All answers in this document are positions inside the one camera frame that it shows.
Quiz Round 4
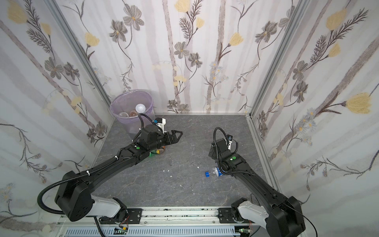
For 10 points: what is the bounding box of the blue cap water bottle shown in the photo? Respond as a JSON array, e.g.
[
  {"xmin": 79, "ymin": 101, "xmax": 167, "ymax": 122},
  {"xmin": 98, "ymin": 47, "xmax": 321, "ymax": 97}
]
[{"xmin": 205, "ymin": 167, "xmax": 223, "ymax": 178}]

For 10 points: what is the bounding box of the white bottle red cap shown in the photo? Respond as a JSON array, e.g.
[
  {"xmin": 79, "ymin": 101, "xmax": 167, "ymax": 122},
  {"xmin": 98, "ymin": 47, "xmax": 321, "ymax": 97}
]
[{"xmin": 135, "ymin": 103, "xmax": 147, "ymax": 114}]

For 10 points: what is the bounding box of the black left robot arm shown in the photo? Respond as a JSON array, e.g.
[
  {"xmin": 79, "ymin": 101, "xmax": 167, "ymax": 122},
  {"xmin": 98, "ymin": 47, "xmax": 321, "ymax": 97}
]
[{"xmin": 37, "ymin": 113, "xmax": 183, "ymax": 222}]

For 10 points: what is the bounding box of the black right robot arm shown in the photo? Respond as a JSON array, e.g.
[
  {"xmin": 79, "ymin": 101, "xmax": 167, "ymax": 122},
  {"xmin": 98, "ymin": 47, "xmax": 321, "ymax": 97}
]
[{"xmin": 209, "ymin": 127, "xmax": 311, "ymax": 237}]

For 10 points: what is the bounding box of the purple lined mesh trash bin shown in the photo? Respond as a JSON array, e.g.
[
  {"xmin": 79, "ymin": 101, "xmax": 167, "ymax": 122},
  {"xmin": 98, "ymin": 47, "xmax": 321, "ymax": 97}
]
[{"xmin": 110, "ymin": 90, "xmax": 155, "ymax": 139}]

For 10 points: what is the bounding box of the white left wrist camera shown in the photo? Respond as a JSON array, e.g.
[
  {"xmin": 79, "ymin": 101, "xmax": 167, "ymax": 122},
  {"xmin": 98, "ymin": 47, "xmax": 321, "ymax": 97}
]
[{"xmin": 153, "ymin": 118, "xmax": 166, "ymax": 133}]

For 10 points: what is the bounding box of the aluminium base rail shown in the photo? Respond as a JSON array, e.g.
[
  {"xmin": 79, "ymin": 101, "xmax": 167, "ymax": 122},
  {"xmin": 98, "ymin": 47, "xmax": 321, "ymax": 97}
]
[{"xmin": 56, "ymin": 206, "xmax": 300, "ymax": 229}]

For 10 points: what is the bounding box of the white cable duct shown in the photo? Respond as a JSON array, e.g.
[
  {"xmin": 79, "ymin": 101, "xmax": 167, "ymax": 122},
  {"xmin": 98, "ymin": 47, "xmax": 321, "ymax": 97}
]
[{"xmin": 63, "ymin": 226, "xmax": 242, "ymax": 237}]

